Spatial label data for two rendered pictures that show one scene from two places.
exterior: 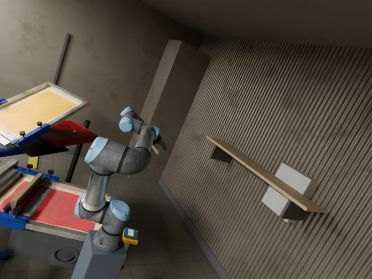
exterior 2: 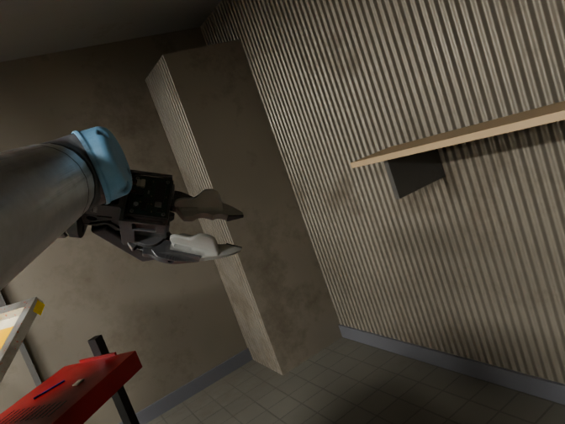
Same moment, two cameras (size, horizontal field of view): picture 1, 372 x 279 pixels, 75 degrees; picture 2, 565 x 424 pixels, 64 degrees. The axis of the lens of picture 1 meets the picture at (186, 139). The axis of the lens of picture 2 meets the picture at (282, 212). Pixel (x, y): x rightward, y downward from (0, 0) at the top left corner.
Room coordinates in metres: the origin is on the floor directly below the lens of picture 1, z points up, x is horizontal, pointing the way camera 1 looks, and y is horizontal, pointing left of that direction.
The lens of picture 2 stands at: (0.89, -0.02, 1.76)
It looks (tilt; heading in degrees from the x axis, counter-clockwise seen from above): 7 degrees down; 5
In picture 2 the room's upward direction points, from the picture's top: 20 degrees counter-clockwise
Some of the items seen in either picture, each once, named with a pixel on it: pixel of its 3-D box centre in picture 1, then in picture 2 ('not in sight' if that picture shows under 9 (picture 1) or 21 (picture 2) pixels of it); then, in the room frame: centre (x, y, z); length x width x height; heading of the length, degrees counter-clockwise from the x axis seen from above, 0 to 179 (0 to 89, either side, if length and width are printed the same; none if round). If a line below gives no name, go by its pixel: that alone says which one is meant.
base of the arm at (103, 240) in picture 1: (110, 233); not in sight; (1.13, 0.17, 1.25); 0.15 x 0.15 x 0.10
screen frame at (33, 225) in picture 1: (56, 203); not in sight; (1.56, 0.68, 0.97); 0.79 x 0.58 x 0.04; 105
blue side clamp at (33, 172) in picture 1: (37, 176); not in sight; (1.77, 0.98, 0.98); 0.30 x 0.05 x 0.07; 105
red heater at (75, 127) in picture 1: (64, 132); (56, 405); (2.66, 1.34, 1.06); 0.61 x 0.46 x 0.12; 165
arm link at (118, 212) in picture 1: (116, 215); not in sight; (1.13, 0.18, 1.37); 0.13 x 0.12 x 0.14; 100
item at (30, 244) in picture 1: (48, 244); not in sight; (1.40, 0.58, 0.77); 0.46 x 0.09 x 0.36; 105
